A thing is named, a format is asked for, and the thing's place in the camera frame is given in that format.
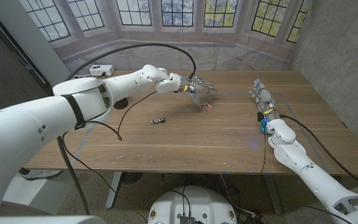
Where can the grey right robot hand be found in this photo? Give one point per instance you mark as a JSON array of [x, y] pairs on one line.
[[266, 99]]

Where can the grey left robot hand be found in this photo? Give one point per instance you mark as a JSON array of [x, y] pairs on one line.
[[197, 85]]

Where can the red matchbox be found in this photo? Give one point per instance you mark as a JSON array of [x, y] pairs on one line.
[[207, 107]]

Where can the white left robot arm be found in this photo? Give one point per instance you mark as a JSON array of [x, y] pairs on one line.
[[26, 124]]

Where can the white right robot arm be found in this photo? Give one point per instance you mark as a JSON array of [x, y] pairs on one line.
[[294, 152]]

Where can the printed window backdrop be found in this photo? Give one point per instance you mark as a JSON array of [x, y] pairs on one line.
[[179, 31]]

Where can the black cylindrical container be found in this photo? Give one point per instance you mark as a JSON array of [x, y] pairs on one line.
[[120, 103]]

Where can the grey table leg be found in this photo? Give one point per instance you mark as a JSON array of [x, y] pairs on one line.
[[273, 193]]

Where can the white power strip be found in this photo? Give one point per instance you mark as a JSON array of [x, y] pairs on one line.
[[102, 70]]

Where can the black round fan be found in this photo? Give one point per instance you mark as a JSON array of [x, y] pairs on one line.
[[131, 178]]

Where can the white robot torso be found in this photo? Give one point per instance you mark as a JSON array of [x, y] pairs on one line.
[[194, 205]]

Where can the white table leg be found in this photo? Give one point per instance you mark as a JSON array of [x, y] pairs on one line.
[[113, 189]]

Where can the white floor platform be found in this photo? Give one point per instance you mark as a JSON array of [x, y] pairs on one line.
[[26, 193]]

